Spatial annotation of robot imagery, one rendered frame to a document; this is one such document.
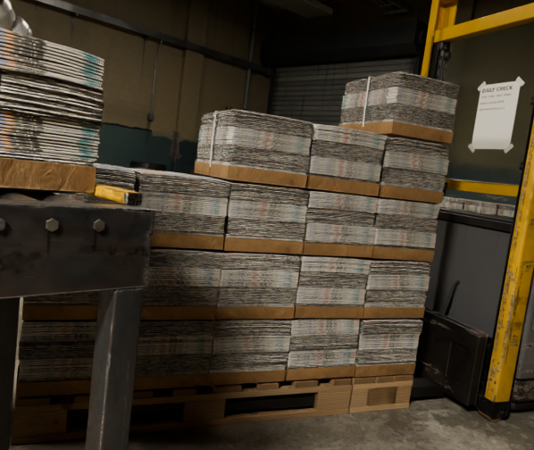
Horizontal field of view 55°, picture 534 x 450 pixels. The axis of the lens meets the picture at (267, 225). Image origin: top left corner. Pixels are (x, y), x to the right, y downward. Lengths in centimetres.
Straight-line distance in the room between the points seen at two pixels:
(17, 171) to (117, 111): 826
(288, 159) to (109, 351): 107
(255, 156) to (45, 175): 92
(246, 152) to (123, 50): 765
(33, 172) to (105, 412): 38
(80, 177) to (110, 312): 23
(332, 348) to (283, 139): 78
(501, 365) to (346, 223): 85
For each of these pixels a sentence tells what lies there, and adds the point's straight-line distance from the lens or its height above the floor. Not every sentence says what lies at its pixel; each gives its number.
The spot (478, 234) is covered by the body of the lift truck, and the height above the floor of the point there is 71.
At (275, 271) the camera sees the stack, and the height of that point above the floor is 54.
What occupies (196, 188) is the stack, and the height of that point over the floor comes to 80.
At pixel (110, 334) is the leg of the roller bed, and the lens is 81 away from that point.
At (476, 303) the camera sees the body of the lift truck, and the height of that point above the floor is 41.
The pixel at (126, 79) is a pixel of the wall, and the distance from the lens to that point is 920.
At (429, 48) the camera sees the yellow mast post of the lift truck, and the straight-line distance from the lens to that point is 273.
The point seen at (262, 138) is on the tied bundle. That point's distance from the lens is 168.
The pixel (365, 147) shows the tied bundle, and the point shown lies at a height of 100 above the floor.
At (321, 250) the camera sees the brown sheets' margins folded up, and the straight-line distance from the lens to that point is 181.
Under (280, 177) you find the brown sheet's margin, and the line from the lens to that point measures 170.
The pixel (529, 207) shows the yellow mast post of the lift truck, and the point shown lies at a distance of 215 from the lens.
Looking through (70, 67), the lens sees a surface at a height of 100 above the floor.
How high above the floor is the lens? 88
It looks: 6 degrees down
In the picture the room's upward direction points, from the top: 7 degrees clockwise
